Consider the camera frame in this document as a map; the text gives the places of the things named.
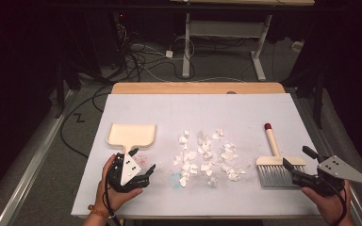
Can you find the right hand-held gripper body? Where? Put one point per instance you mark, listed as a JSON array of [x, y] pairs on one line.
[[336, 171]]

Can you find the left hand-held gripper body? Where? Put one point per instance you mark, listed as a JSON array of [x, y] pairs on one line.
[[128, 171]]

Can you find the cream plastic dustpan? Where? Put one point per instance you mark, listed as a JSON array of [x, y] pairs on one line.
[[131, 134]]

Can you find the cream brush with red cap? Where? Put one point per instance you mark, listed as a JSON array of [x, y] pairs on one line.
[[272, 144]]

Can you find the person's left hand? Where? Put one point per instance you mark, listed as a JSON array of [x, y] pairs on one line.
[[106, 197]]

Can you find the person's right hand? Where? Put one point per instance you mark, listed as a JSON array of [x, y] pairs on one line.
[[330, 208]]

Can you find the pile of white paper scraps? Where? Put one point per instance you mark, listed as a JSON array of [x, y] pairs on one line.
[[205, 155]]

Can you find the white table cover sheet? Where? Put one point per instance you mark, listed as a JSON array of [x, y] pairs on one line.
[[201, 113]]

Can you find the black metal stand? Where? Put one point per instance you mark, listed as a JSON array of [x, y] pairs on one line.
[[60, 91]]

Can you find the white power adapter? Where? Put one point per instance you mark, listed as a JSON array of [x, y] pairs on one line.
[[169, 54]]

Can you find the grey metal floor rail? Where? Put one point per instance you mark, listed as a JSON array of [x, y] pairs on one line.
[[314, 122], [31, 163]]

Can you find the white metal desk frame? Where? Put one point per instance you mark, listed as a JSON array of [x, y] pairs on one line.
[[187, 47]]

